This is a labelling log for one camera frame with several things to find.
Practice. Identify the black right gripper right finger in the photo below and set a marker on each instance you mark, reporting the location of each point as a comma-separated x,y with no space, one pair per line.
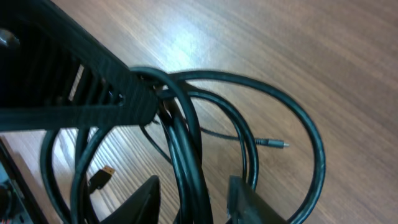
244,206

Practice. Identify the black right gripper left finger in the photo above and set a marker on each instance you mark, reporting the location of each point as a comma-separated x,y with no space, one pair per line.
142,207

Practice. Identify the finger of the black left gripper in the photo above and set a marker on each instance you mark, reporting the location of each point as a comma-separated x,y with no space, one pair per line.
54,74

